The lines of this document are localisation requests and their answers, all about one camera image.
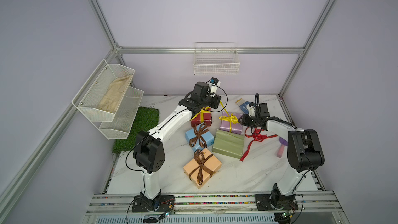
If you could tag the lower white mesh shelf basket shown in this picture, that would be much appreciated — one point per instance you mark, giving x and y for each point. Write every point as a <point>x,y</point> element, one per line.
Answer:
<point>120,127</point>

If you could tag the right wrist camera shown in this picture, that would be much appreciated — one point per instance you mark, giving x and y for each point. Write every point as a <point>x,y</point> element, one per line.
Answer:
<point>252,109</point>

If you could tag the green gift box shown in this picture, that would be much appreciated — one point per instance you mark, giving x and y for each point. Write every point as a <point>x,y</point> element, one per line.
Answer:
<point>228,144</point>

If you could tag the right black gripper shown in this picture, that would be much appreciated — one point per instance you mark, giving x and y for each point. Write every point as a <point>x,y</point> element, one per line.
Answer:
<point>244,122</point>

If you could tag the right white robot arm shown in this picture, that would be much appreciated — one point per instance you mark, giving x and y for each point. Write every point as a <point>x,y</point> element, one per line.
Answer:
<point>304,154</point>

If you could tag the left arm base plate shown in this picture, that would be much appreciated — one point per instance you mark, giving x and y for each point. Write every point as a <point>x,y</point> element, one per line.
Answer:
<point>152,205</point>

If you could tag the blue gift box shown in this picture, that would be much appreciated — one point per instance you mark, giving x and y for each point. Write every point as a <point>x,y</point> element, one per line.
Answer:
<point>207,136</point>

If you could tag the white mesh shelf basket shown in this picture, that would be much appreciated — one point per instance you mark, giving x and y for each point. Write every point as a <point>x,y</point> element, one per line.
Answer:
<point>120,127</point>
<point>89,100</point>

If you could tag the beige cloth in basket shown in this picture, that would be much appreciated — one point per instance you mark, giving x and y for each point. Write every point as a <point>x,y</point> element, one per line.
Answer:
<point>114,94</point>

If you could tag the yellow ribbon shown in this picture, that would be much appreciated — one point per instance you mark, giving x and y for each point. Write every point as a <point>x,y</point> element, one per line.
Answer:
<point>203,116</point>
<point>232,119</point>

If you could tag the brown ribbon on orange box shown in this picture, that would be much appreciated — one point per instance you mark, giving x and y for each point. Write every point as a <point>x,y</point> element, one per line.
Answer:
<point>202,165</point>

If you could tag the yellow ribbon on red box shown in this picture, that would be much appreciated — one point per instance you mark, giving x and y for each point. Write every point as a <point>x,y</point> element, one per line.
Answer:
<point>203,116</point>

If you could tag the purple gift box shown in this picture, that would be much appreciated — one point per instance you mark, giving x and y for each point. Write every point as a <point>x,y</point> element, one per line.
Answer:
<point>236,128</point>

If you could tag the aluminium front rail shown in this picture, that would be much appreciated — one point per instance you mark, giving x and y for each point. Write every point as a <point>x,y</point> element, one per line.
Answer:
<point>317,207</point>

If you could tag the upper white mesh shelf basket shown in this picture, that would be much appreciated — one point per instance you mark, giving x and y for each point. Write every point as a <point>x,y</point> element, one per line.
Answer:
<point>89,100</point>

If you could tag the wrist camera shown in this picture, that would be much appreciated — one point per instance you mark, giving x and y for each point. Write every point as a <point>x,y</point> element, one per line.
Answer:
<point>214,84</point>
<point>252,109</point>

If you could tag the orange gift box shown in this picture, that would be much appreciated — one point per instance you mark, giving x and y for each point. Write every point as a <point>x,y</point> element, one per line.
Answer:
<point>202,168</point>

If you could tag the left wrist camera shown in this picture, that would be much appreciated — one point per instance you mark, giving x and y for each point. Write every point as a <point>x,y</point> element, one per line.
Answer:
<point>214,84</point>

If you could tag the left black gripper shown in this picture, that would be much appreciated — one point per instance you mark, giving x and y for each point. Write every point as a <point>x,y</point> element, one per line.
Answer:
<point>215,100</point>

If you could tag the blue dotted work glove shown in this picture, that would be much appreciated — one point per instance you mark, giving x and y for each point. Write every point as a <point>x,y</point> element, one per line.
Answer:
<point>242,104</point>

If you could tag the brown ribbon on blue box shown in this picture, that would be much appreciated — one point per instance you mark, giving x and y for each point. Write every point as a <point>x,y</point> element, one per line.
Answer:
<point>199,130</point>

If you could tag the white wire wall basket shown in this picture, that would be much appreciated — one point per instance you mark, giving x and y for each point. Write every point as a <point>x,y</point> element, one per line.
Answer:
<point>212,58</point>

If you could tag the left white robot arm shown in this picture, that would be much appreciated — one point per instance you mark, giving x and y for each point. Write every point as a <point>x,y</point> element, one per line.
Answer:
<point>148,151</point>

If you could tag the red gift box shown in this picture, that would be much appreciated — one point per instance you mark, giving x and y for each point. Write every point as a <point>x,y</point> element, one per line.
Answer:
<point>208,123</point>

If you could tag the purple pink-handled spatula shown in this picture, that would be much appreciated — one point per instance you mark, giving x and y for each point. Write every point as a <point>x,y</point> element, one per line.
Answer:
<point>283,144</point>

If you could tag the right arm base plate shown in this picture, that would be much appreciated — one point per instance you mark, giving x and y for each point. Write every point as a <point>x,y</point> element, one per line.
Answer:
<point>275,201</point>

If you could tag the green artificial grass mat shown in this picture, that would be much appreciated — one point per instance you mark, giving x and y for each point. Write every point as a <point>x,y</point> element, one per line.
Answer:
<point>146,119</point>

